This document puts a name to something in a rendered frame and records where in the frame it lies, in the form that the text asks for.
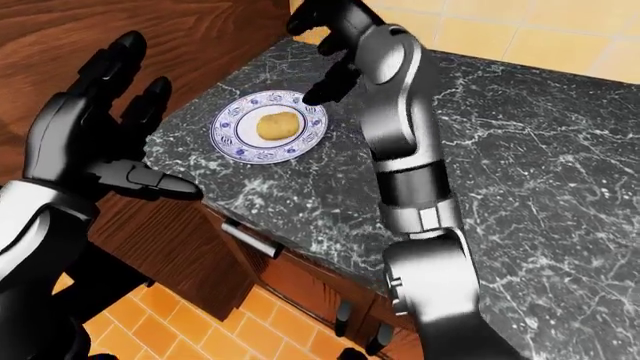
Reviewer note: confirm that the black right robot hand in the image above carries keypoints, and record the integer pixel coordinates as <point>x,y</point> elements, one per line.
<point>334,22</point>

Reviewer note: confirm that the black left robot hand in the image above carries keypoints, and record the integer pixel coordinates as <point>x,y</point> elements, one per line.
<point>75,123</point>

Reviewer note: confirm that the yellow brown potato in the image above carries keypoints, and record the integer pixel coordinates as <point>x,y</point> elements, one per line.
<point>277,125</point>

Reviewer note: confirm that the white blue patterned plate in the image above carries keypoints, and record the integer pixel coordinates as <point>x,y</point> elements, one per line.
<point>227,127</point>

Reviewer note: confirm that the brown wooden tall cabinet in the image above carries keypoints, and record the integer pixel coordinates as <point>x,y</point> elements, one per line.
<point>75,33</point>

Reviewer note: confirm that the brown wooden cabinet door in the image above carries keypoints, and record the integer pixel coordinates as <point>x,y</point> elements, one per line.
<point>185,243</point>

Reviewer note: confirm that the brown wooden base cabinet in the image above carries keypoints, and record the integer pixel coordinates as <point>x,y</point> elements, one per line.
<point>310,281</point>

